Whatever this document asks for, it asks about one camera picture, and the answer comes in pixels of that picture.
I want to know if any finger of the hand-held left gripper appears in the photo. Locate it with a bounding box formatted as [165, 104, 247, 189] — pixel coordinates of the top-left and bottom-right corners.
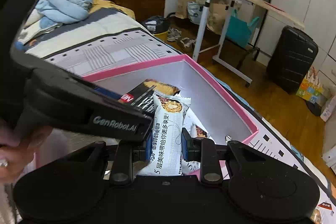
[92, 85, 126, 101]

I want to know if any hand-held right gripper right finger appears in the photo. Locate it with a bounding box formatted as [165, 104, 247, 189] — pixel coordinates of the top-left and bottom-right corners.
[182, 128, 265, 185]

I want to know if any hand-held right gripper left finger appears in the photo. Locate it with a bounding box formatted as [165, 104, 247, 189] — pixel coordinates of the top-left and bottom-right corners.
[79, 132, 153, 186]

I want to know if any white snack bar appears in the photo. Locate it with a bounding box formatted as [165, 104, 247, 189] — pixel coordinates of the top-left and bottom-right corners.
[182, 109, 213, 176]
[136, 91, 192, 177]

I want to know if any black gold wafer packet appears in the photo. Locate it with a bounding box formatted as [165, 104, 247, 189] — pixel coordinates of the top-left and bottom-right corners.
[122, 79, 181, 115]

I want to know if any pink cardboard box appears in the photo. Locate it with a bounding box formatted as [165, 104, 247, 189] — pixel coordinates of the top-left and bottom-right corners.
[81, 54, 259, 180]

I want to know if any person's left hand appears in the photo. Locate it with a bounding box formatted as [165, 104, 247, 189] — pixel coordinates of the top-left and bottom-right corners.
[0, 119, 54, 184]

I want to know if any grey cream quilt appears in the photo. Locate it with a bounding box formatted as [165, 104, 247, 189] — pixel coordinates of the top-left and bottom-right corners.
[16, 5, 147, 59]

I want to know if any black bag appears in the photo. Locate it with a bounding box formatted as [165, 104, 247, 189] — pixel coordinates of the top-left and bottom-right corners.
[142, 15, 170, 33]

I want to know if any grey sneaker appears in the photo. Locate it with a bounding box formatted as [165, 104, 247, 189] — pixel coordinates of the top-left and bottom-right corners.
[167, 28, 182, 42]

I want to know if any mustard yellow pillow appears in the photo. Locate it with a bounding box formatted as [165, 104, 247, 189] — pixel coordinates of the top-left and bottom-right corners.
[91, 0, 134, 17]

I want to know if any goose plush blue blanket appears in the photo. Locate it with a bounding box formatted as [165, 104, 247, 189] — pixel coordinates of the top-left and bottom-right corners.
[35, 0, 93, 28]

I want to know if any beige sandal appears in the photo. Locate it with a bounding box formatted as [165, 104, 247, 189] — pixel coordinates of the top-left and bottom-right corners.
[176, 37, 196, 52]

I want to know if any wooden nightstand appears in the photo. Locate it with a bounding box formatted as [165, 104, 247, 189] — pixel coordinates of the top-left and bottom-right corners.
[108, 0, 169, 22]

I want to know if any brown paper bag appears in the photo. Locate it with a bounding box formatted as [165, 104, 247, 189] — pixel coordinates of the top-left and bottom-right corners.
[175, 0, 197, 19]
[207, 2, 237, 35]

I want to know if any printed white blue bag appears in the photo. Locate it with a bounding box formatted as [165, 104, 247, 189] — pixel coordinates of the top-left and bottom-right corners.
[187, 1, 204, 25]

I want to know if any teal shopping bag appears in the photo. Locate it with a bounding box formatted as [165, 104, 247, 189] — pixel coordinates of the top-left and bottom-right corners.
[226, 9, 260, 48]

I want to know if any black suitcase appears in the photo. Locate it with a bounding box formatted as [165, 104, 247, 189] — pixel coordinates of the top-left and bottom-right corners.
[266, 25, 319, 94]

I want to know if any colourful gift bag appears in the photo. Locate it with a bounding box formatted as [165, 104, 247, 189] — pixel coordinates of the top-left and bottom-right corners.
[296, 67, 326, 106]

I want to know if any white plastic packet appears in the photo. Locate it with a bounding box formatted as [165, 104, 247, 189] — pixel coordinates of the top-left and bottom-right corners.
[320, 94, 336, 122]

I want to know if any clear bag of pastries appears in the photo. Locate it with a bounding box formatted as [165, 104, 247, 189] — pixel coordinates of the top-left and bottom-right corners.
[315, 202, 334, 224]

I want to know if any folding side table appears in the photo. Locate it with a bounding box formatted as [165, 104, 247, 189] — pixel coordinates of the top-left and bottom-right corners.
[193, 0, 305, 86]

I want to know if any red booklet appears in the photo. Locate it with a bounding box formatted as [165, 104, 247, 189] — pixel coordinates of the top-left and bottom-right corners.
[265, 2, 285, 12]

